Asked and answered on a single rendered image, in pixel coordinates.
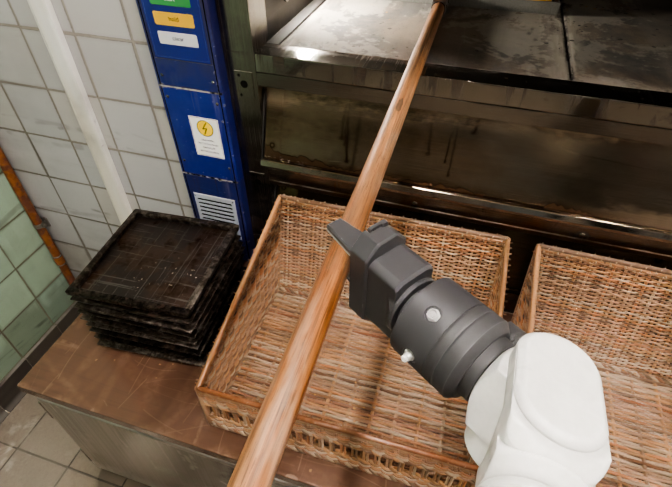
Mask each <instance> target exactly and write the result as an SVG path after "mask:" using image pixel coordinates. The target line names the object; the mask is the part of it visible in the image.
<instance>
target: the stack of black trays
mask: <svg viewBox="0 0 672 487"><path fill-rule="evenodd" d="M239 229H240V227H239V225H237V224H231V223H224V222H218V221H212V220H205V219H199V218H192V217H186V216H180V215H173V214H167V213H160V212H154V211H148V210H141V209H134V210H133V212H132V213H131V214H130V215H129V216H128V218H127V219H126V220H125V221H124V222H123V223H122V225H121V226H120V227H119V228H118V229H117V230H116V232H115V233H114V234H113V235H112V236H111V238H110V239H109V240H108V241H107V242H106V243H105V245H104V246H103V247H102V248H101V249H100V251H99V252H98V253H97V254H96V255H95V256H94V258H93V259H92V260H91V261H90V262H89V263H88V265H87V266H86V267H85V268H84V269H83V271H82V272H81V273H80V274H79V275H78V276H77V278H76V279H75V280H74V281H73V282H72V284H71V285H70V286H69V287H68V288H67V289H66V291H65V293H66V294H67V295H71V296H72V297H71V298H70V300H73V301H78V302H77V303H76V304H75V306H74V308H79V310H78V311H77V312H78V313H83V315H82V316H81V317H80V319H82V320H87V321H88V322H87V323H86V325H87V326H92V327H91V328H90V330H89V331H92V332H96V334H95V335H94V337H95V338H99V339H100V340H99V341H98V343H97V345H102V346H107V347H111V348H116V349H121V350H125V351H130V352H135V353H140V354H144V355H149V356H154V357H158V358H163V359H168V360H173V361H177V362H182V363H187V364H191V365H196V366H201V367H203V366H202V365H205V364H206V361H207V359H208V356H207V354H208V355H209V354H210V353H208V352H211V350H212V347H213V345H214V343H213V342H212V341H214V342H215V340H214V339H216V338H217V336H218V333H219V331H220V330H218V328H219V329H221V326H222V324H223V322H224V320H225V318H224V317H223V316H226V314H227V313H228V310H229V308H230V305H228V304H231V303H232V301H233V299H234V296H235V293H236V291H237V290H238V287H239V285H240V282H238V281H241V280H242V278H243V276H244V272H245V271H243V270H246V269H247V267H243V266H242V264H243V262H244V260H242V259H243V257H244V254H242V252H243V250H244V249H245V247H243V246H242V244H243V242H241V241H239V239H240V237H241V236H240V235H236V234H237V232H238V230H239ZM233 292H235V293H233Z"/></svg>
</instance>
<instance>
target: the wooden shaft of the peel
mask: <svg viewBox="0 0 672 487"><path fill-rule="evenodd" d="M444 9H445V8H444V5H443V4H442V3H440V2H437V3H435V4H434V5H433V6H432V8H431V11H430V13H429V15H428V18H427V20H426V22H425V25H424V27H423V29H422V32H421V34H420V36H419V39H418V41H417V43H416V46H415V48H414V50H413V53H412V55H411V57H410V60H409V62H408V64H407V67H406V69H405V71H404V74H403V76H402V78H401V81H400V83H399V85H398V88H397V90H396V92H395V95H394V97H393V99H392V102H391V104H390V106H389V109H388V111H387V113H386V116H385V118H384V120H383V123H382V125H381V127H380V130H379V132H378V134H377V137H376V139H375V141H374V144H373V146H372V148H371V151H370V153H369V155H368V158H367V160H366V162H365V165H364V167H363V169H362V172H361V174H360V176H359V179H358V181H357V183H356V186H355V188H354V190H353V193H352V195H351V197H350V200H349V202H348V204H347V207H346V209H345V211H344V214H343V216H342V219H343V220H344V221H346V222H347V223H349V224H351V225H352V226H354V227H355V228H357V229H358V230H360V231H362V232H363V231H364V230H365V227H366V224H367V222H368V219H369V216H370V213H371V211H372V208H373V205H374V202H375V200H376V197H377V194H378V191H379V189H380V186H381V183H382V180H383V178H384V175H385V172H386V169H387V167H388V164H389V161H390V158H391V156H392V153H393V150H394V147H395V145H396V142H397V139H398V136H399V134H400V131H401V128H402V125H403V123H404V120H405V117H406V114H407V112H408V109H409V106H410V103H411V101H412V98H413V95H414V92H415V90H416V87H417V84H418V81H419V79H420V76H421V73H422V70H423V68H424V65H425V62H426V59H427V57H428V54H429V51H430V48H431V46H432V43H433V40H434V38H435V35H436V32H437V29H438V27H439V24H440V21H441V18H442V16H443V13H444ZM349 271H350V256H349V255H348V254H347V252H346V251H345V250H344V249H343V248H342V247H341V246H340V245H339V244H338V242H337V241H336V240H335V239H334V238H333V240H332V242H331V244H330V247H329V249H328V251H327V254H326V256H325V258H324V261H323V263H322V265H321V268H320V270H319V272H318V275H317V277H316V279H315V282H314V284H313V286H312V289H311V291H310V293H309V296H308V298H307V300H306V303H305V305H304V307H303V310H302V312H301V314H300V317H299V319H298V321H297V324H296V326H295V328H294V331H293V333H292V335H291V338H290V340H289V342H288V345H287V347H286V349H285V352H284V354H283V356H282V359H281V361H280V363H279V366H278V368H277V370H276V373H275V375H274V377H273V380H272V382H271V384H270V387H269V389H268V391H267V394H266V396H265V398H264V401H263V403H262V405H261V408H260V410H259V412H258V415H257V417H256V419H255V422H254V424H253V426H252V429H251V431H250V433H249V436H248V438H247V440H246V443H245V445H244V447H243V450H242V452H241V454H240V457H239V459H238V461H237V464H236V466H235V468H234V471H233V473H232V476H231V478H230V480H229V483H228V485H227V487H271V485H272V483H273V480H274V477H275V474H276V472H277V469H278V466H279V463H280V461H281V458H282V455H283V452H284V450H285V447H286V444H287V441H288V439H289V436H290V433H291V430H292V428H293V425H294V422H295V419H296V417H297V414H298V411H299V408H300V406H301V403H302V400H303V397H304V395H305V392H306V389H307V386H308V384H309V381H310V378H311V375H312V373H313V370H314V367H315V364H316V362H317V359H318V356H319V353H320V351H321V348H322V345H323V342H324V340H325V337H326V334H327V331H328V329H329V326H330V323H331V320H332V318H333V315H334V312H335V309H336V307H337V304H338V301H339V298H340V296H341V293H342V290H343V288H344V285H345V282H346V279H347V277H348V274H349Z"/></svg>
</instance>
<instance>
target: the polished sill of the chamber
mask: <svg viewBox="0 0 672 487"><path fill-rule="evenodd" d="M408 62H409V61H405V60H397V59H389V58H381V57H373V56H364V55H356V54H348V53H340V52H332V51H323V50H315V49H307V48H299V47H291V46H283V45H274V44H265V45H264V46H263V47H261V48H260V49H259V50H258V51H257V52H256V53H255V63H256V71H257V72H260V73H267V74H274V75H281V76H289V77H296V78H303V79H310V80H318V81H325V82H332V83H340V84H347V85H354V86H361V87H369V88H376V89H383V90H391V91H396V90H397V88H398V85H399V83H400V81H401V78H402V76H403V74H404V71H405V69H406V67H407V64H408ZM414 94H420V95H427V96H434V97H441V98H449V99H456V100H463V101H471V102H478V103H485V104H492V105H500V106H507V107H514V108H522V109H529V110H536V111H543V112H551V113H558V114H565V115H572V116H580V117H587V118H594V119H602V120H609V121H616V122H623V123H631V124H638V125H645V126H653V127H660V128H667V129H672V93H667V92H659V91H651V90H642V89H634V88H626V87H618V86H610V85H601V84H593V83H585V82H577V81H569V80H561V79H552V78H544V77H536V76H528V75H520V74H512V73H503V72H495V71H487V70H479V69H471V68H462V67H454V66H446V65H438V64H430V63H425V65H424V68H423V70H422V73H421V76H420V79H419V81H418V84H417V87H416V90H415V92H414Z"/></svg>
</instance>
